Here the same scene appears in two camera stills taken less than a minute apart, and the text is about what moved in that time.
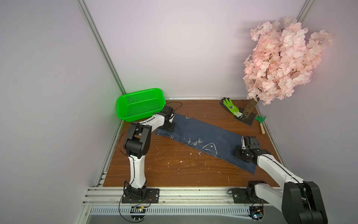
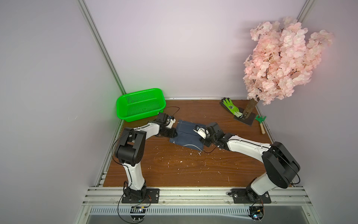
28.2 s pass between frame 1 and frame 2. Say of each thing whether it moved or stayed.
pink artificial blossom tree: stayed
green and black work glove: stayed
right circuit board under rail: stayed
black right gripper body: moved
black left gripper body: moved
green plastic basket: stayed
